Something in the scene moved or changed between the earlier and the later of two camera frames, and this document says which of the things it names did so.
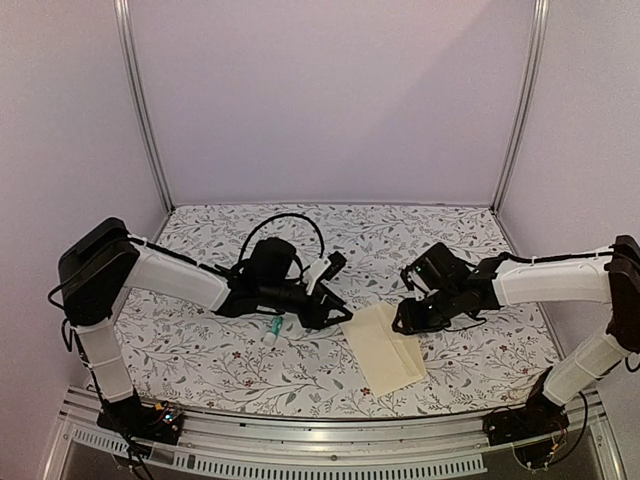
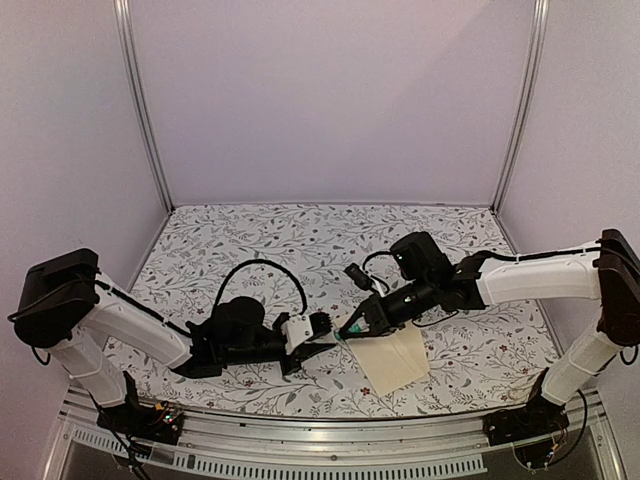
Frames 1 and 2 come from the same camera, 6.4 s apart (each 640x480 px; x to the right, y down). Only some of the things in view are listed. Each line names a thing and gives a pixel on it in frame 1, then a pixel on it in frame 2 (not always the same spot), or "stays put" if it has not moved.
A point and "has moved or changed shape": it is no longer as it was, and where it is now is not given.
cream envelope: [388, 359] stays put
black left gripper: [311, 321] to [302, 353]
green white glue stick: [270, 337] has moved or changed shape
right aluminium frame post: [539, 37] stays put
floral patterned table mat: [181, 356] stays put
